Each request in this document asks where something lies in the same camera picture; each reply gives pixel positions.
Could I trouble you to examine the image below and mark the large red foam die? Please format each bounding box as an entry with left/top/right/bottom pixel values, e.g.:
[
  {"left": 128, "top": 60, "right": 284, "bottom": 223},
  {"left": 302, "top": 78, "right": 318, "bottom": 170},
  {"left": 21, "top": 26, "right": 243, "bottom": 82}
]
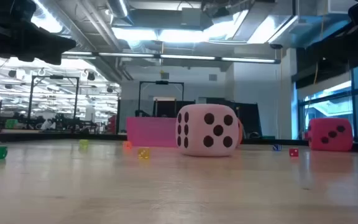
[{"left": 305, "top": 117, "right": 354, "bottom": 152}]

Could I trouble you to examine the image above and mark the large pink foam die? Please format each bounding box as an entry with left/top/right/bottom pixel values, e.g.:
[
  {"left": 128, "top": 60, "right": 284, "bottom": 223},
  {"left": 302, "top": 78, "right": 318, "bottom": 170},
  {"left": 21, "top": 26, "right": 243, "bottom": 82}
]
[{"left": 175, "top": 103, "right": 240, "bottom": 157}]

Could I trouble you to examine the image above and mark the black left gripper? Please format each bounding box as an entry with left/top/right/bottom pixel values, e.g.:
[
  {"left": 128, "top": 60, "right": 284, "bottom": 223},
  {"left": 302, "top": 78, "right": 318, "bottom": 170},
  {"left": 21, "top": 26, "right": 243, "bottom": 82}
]
[{"left": 0, "top": 0, "right": 76, "bottom": 66}]

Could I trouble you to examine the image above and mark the grey fabric screen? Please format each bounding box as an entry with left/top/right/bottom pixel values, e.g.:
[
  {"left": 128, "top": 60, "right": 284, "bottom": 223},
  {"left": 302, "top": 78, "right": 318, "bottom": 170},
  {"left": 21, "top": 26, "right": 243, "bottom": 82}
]
[{"left": 118, "top": 98, "right": 155, "bottom": 118}]

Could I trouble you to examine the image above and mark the pink translucent plastic bin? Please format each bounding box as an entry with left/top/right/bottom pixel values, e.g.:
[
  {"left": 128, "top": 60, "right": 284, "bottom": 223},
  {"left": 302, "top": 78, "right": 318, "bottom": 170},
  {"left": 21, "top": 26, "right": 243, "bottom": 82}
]
[{"left": 126, "top": 116, "right": 180, "bottom": 148}]

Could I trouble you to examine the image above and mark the black metal gantry frame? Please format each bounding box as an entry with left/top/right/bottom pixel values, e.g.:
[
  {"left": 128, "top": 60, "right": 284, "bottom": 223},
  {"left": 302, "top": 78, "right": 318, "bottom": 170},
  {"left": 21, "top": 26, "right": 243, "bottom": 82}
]
[
  {"left": 137, "top": 80, "right": 185, "bottom": 118},
  {"left": 26, "top": 74, "right": 80, "bottom": 130}
]

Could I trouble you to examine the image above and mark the black aluminium table frame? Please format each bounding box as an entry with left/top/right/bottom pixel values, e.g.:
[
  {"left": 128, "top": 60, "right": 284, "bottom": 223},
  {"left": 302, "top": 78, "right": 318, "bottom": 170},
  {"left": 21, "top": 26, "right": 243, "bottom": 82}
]
[{"left": 0, "top": 129, "right": 358, "bottom": 153}]

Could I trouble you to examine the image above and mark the glass window wall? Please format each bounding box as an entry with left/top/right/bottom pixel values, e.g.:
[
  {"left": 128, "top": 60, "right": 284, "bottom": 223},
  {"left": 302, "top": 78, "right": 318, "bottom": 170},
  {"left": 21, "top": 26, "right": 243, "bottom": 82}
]
[{"left": 296, "top": 60, "right": 358, "bottom": 142}]

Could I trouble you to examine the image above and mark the round silver ceiling duct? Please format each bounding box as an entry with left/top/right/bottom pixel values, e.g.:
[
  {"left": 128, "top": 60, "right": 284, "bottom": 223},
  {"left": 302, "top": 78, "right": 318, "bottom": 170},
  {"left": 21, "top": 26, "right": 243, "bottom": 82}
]
[{"left": 106, "top": 0, "right": 129, "bottom": 19}]

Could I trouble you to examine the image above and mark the black partition panel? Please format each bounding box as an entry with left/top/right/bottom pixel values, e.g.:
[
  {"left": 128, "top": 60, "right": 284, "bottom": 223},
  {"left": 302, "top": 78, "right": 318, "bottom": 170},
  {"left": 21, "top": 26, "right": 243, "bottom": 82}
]
[{"left": 153, "top": 99, "right": 196, "bottom": 118}]

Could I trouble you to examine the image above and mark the linear ceiling light strip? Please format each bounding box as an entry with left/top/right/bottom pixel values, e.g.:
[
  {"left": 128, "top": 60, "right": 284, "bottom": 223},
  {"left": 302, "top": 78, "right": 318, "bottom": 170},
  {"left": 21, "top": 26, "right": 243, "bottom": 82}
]
[{"left": 62, "top": 51, "right": 281, "bottom": 65}]

